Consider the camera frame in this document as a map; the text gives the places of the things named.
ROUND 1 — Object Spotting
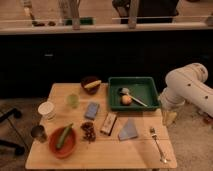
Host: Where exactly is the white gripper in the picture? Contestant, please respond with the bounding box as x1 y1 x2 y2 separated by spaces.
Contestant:
159 89 184 126

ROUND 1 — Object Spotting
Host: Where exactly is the orange apple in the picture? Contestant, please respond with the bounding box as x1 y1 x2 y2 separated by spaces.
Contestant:
121 95 132 105

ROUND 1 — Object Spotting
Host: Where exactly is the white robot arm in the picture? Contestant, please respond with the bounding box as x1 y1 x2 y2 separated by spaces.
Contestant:
159 63 213 126

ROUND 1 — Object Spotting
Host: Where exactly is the metal fork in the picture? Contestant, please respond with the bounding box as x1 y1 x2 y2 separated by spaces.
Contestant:
149 127 170 164

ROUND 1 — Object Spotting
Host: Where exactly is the green plastic tray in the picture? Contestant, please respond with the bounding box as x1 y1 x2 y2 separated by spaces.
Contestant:
108 77 160 111

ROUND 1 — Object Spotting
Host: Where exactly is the blue folded cloth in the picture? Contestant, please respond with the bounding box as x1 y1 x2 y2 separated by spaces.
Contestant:
118 119 138 141

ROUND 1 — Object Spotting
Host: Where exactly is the white spoon in tray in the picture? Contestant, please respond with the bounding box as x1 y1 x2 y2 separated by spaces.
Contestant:
120 87 148 107

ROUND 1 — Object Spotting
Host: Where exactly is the blue sponge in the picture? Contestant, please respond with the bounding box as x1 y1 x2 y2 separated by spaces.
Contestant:
85 102 99 120

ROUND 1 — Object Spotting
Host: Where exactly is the yellow banana piece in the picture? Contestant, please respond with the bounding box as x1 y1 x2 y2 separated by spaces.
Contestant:
84 80 101 89

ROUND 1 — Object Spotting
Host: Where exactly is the dark grape bunch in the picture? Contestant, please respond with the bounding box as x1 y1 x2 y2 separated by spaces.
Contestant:
81 122 96 142

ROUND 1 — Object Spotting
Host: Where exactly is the dark brown bowl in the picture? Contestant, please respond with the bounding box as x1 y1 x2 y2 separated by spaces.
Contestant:
81 76 101 95

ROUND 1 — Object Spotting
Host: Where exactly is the wooden table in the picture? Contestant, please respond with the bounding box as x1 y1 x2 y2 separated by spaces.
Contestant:
25 83 177 169

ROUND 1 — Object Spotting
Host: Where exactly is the green translucent cup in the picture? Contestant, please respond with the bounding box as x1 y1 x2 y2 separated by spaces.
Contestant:
67 94 79 108

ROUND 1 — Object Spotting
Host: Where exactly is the orange bowl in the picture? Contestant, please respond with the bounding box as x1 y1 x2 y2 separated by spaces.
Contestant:
49 127 76 159

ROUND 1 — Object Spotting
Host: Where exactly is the green cucumber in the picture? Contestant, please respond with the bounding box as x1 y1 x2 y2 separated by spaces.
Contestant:
56 123 73 149

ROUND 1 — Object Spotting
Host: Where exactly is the white paper cup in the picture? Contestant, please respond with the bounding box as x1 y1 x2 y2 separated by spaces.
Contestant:
38 101 55 120

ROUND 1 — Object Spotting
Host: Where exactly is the metal cup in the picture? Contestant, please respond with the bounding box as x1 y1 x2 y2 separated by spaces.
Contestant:
31 125 47 143

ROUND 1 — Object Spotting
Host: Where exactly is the black office chair base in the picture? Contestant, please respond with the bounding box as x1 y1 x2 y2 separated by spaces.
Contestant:
0 107 26 156

